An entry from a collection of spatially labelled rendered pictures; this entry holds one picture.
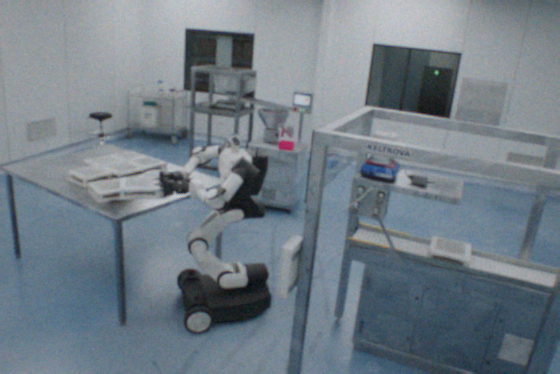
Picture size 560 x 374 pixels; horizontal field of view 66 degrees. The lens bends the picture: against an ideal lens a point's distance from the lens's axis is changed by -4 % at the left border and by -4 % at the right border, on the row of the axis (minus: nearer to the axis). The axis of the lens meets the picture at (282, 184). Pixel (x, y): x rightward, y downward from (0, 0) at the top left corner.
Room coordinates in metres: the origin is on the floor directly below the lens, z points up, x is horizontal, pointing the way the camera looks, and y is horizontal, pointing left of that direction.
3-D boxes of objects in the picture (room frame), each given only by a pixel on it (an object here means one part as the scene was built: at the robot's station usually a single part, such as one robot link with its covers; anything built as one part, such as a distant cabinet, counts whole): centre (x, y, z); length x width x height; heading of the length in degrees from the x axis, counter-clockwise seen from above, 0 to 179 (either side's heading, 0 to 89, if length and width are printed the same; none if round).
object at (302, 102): (5.34, -0.15, 1.07); 0.23 x 0.10 x 0.62; 75
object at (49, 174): (3.41, 1.36, 0.81); 1.50 x 1.10 x 0.04; 58
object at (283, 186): (5.25, 0.09, 0.38); 0.63 x 0.57 x 0.76; 75
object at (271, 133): (5.31, 0.12, 0.95); 0.49 x 0.36 x 0.37; 75
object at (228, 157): (2.96, 0.28, 1.09); 0.34 x 0.30 x 0.36; 19
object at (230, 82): (5.96, 0.69, 0.75); 1.43 x 1.06 x 1.50; 75
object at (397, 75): (7.37, -1.92, 1.43); 1.38 x 0.01 x 1.16; 75
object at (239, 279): (2.95, 0.31, 0.28); 0.21 x 0.20 x 0.13; 109
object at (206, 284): (2.94, 0.35, 0.19); 0.64 x 0.52 x 0.33; 109
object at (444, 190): (2.60, -0.77, 1.22); 0.62 x 0.38 x 0.04; 69
